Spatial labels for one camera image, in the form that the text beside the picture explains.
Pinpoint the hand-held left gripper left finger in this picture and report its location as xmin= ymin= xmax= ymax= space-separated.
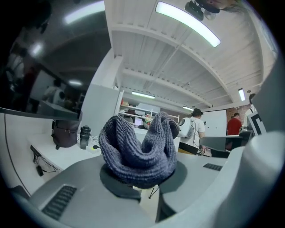
xmin=28 ymin=155 xmax=156 ymax=227

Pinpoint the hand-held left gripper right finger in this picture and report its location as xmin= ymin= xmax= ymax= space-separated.
xmin=155 ymin=153 xmax=230 ymax=223

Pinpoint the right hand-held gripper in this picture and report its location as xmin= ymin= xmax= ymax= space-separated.
xmin=246 ymin=57 xmax=285 ymax=137

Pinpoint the grey knitted cloth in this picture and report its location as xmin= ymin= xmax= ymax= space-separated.
xmin=98 ymin=111 xmax=180 ymax=189

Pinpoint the brown wooden table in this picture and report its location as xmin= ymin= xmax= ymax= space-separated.
xmin=178 ymin=131 xmax=254 ymax=158

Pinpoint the white domed backpack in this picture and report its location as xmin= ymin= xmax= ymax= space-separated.
xmin=179 ymin=118 xmax=195 ymax=138

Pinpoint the whiteboard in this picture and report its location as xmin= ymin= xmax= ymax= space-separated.
xmin=201 ymin=110 xmax=228 ymax=136

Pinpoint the dark backpack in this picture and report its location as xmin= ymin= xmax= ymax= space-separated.
xmin=51 ymin=120 xmax=81 ymax=150

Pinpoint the black under-desk socket strip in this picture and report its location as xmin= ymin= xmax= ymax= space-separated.
xmin=30 ymin=144 xmax=43 ymax=156

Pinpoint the grey partition panel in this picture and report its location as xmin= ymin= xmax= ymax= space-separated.
xmin=85 ymin=83 xmax=122 ymax=138

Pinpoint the white shelf rack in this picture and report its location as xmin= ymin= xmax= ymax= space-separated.
xmin=120 ymin=102 xmax=179 ymax=130

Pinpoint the person's face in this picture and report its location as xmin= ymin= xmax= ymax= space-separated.
xmin=204 ymin=0 xmax=224 ymax=14

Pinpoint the large black curved monitor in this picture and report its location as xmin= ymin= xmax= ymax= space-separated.
xmin=0 ymin=0 xmax=112 ymax=122

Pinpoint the black head-worn camera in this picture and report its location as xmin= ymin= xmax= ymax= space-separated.
xmin=184 ymin=0 xmax=204 ymax=21

